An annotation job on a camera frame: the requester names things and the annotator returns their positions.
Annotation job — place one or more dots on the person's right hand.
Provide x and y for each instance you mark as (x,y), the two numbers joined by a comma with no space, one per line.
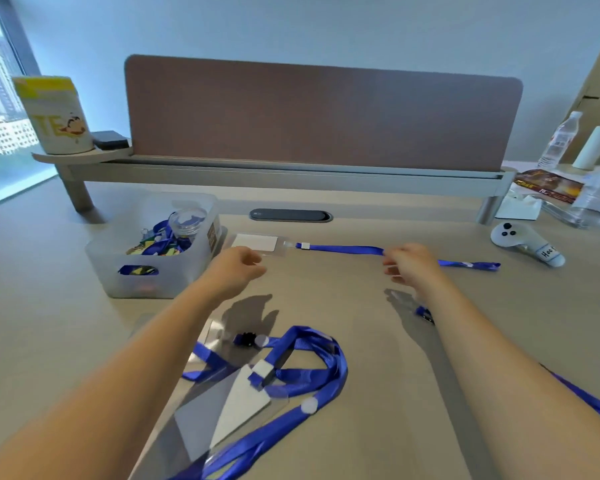
(417,267)

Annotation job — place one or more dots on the person's left hand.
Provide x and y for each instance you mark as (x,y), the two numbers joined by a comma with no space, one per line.
(230,274)

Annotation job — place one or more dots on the clear plastic card holder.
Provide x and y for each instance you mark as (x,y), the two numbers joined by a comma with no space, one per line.
(220,337)
(286,246)
(280,399)

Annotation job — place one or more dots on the person's left forearm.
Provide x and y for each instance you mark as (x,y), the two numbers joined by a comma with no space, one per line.
(105,394)

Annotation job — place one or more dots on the person's right forearm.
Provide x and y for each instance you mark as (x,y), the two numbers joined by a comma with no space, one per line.
(504,394)

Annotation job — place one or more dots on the clear round jar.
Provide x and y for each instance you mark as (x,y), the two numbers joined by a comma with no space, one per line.
(189,222)

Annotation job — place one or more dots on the colourful binder clips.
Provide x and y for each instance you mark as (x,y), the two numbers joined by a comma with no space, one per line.
(140,244)

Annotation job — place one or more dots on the white handheld controller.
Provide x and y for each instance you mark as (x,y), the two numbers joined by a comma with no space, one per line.
(509,234)

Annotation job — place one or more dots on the grey desk shelf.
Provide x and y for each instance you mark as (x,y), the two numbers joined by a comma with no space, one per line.
(280,177)

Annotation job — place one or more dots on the small white tissue box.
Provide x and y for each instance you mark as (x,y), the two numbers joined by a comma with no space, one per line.
(517,207)

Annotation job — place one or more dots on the clear plastic storage bin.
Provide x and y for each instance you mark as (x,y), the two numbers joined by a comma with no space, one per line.
(105,274)

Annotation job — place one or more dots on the brown snack packet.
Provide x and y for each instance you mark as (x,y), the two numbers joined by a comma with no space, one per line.
(547,184)

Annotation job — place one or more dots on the brown desk divider panel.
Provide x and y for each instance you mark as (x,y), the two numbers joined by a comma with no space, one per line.
(330,114)

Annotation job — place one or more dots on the small black case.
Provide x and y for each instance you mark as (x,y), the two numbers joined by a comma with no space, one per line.
(111,140)

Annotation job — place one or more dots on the clear water bottle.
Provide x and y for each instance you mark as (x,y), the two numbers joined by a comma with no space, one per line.
(559,144)

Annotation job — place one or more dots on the clear plastic container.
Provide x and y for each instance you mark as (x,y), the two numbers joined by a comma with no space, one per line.
(599,194)

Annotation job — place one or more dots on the white paper roll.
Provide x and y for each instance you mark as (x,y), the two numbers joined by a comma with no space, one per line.
(594,147)

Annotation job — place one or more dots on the yellow lid wipes canister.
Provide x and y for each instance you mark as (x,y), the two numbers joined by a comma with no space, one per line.
(55,119)

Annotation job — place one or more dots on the light wooden door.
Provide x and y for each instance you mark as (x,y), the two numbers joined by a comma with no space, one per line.
(599,84)

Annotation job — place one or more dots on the large glass window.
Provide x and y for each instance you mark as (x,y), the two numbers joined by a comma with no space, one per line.
(0,119)

